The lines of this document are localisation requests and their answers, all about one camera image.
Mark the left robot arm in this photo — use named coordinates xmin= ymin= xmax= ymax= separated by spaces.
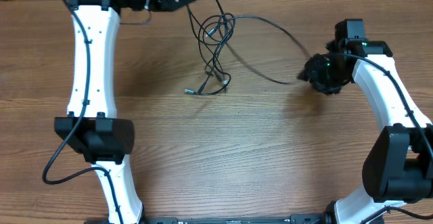
xmin=54 ymin=0 xmax=197 ymax=223

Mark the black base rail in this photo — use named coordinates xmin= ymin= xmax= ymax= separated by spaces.
xmin=139 ymin=213 xmax=333 ymax=224

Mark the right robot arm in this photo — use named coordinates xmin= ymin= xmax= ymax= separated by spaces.
xmin=289 ymin=19 xmax=432 ymax=223

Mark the thick black USB-A cable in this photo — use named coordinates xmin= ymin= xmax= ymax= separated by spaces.
xmin=184 ymin=0 xmax=314 ymax=96

